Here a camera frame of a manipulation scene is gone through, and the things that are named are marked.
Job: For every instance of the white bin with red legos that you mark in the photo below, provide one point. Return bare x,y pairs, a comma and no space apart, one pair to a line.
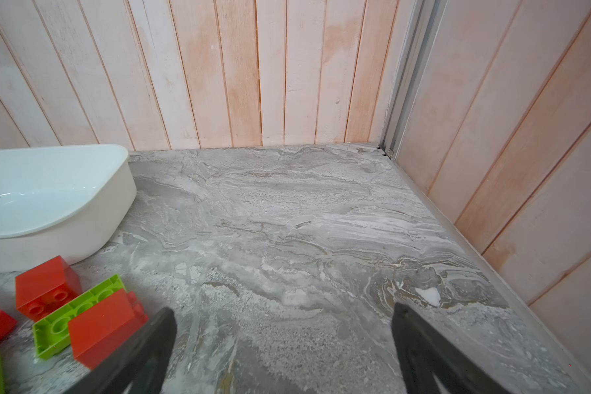
65,201

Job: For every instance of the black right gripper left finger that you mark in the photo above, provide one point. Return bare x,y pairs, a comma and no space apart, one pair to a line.
140,364

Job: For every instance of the red lego lying sideways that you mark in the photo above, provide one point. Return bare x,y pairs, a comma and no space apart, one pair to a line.
102,329

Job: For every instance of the red lego near bin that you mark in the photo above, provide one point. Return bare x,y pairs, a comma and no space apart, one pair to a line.
45,288

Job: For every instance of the green lego beside red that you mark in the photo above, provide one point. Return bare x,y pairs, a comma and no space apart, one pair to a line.
51,335

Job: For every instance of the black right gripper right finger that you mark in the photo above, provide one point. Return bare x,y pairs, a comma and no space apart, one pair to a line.
429,362

